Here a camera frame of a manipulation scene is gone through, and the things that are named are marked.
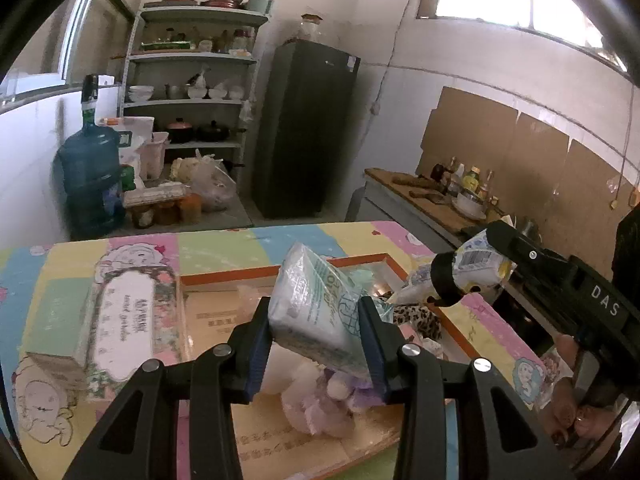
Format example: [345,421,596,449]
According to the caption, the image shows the glass jar with red lid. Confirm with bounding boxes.
[299,14,324,44]

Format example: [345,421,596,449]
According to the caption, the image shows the blue water jug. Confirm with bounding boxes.
[56,74,127,239]

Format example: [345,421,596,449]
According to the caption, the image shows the green cardboard box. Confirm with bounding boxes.
[25,284,97,392]

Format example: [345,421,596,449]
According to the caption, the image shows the mint green cloth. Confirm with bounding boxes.
[334,260,390,306]

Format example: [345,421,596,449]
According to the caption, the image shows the sliding window with grey frame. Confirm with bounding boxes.
[0,0,121,96]

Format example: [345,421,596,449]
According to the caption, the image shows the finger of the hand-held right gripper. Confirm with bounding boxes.
[431,253,469,308]
[486,220,572,282]

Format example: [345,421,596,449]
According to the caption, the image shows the purple fabric plush toy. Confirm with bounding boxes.
[325,367,387,414]

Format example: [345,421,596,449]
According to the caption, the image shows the row of white bowls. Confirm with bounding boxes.
[127,82,246,103]

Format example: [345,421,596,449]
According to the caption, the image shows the white metal shelf rack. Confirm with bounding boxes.
[117,6,269,207]

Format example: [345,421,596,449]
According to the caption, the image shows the clear plastic bag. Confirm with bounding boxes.
[191,151,239,214]

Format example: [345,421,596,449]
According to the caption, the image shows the dark green refrigerator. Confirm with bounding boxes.
[250,40,362,221]

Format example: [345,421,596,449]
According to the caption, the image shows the leopard print cloth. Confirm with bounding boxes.
[387,305,444,344]

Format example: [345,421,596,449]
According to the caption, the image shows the floral tissue box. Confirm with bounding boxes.
[82,262,187,402]

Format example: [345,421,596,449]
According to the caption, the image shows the teddy bear with pink dress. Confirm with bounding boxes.
[280,379,358,438]

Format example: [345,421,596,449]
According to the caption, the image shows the jars with egg carton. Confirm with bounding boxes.
[122,182,204,229]

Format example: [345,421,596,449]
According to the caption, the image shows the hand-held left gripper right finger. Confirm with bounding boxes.
[357,296,576,480]

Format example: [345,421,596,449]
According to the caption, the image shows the group of condiment bottles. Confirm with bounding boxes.
[430,156,502,207]

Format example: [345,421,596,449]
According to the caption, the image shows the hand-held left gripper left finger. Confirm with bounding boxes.
[65,297,275,480]

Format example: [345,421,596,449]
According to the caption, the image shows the white plastic bucket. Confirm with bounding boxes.
[139,132,170,182]

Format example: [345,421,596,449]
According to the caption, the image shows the red cooking pot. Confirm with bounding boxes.
[166,118,194,144]

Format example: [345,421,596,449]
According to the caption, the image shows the white bowl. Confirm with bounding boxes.
[451,191,489,222]

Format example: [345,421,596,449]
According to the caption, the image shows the kitchen counter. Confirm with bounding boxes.
[350,167,501,251]

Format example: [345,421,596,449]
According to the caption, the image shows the cardboard sheets on wall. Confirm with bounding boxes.
[417,86,640,271]

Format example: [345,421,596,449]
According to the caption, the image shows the black frying pan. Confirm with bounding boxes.
[196,121,247,142]

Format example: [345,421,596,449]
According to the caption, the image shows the person's right hand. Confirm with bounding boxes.
[542,332,626,449]

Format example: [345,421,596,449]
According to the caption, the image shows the orange rimmed cardboard box tray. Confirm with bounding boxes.
[179,252,453,478]

